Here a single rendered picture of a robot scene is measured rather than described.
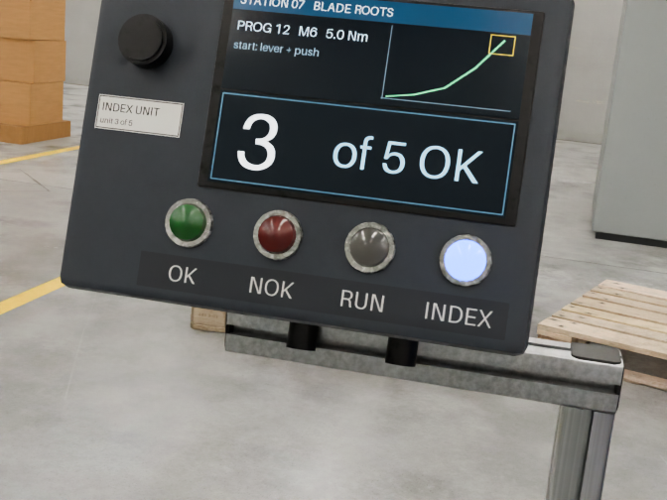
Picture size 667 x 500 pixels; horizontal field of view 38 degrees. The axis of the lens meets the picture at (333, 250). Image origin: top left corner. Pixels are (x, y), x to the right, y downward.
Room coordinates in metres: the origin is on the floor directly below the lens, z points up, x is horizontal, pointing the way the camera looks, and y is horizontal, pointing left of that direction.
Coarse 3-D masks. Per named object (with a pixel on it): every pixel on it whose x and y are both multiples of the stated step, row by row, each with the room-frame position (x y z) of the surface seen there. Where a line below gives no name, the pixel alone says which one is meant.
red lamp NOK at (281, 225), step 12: (264, 216) 0.50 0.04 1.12; (276, 216) 0.50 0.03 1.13; (288, 216) 0.50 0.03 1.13; (264, 228) 0.50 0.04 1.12; (276, 228) 0.49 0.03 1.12; (288, 228) 0.50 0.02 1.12; (300, 228) 0.50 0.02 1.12; (264, 240) 0.49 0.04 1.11; (276, 240) 0.49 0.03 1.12; (288, 240) 0.49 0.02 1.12; (300, 240) 0.50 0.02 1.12; (264, 252) 0.50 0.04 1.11; (276, 252) 0.49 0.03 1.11; (288, 252) 0.50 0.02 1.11
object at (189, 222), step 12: (180, 204) 0.51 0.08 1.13; (192, 204) 0.51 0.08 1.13; (204, 204) 0.51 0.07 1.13; (168, 216) 0.51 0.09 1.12; (180, 216) 0.51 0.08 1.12; (192, 216) 0.50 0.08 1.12; (204, 216) 0.51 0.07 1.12; (168, 228) 0.51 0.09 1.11; (180, 228) 0.50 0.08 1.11; (192, 228) 0.50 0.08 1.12; (204, 228) 0.51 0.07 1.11; (180, 240) 0.51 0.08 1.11; (192, 240) 0.51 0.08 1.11; (204, 240) 0.51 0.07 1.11
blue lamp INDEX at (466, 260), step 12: (456, 240) 0.48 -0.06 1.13; (468, 240) 0.48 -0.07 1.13; (480, 240) 0.48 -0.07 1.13; (444, 252) 0.48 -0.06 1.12; (456, 252) 0.48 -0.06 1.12; (468, 252) 0.48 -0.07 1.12; (480, 252) 0.48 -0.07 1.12; (444, 264) 0.48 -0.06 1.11; (456, 264) 0.47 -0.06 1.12; (468, 264) 0.47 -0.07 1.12; (480, 264) 0.47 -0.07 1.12; (456, 276) 0.48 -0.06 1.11; (468, 276) 0.47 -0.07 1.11; (480, 276) 0.48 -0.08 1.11
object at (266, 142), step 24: (240, 96) 0.53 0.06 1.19; (264, 96) 0.52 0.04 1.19; (216, 120) 0.52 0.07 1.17; (240, 120) 0.52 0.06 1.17; (264, 120) 0.52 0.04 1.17; (288, 120) 0.52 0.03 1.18; (216, 144) 0.52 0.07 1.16; (240, 144) 0.52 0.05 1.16; (264, 144) 0.52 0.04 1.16; (288, 144) 0.51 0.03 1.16; (216, 168) 0.52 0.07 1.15; (240, 168) 0.51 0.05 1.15; (264, 168) 0.51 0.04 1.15; (288, 168) 0.51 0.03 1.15
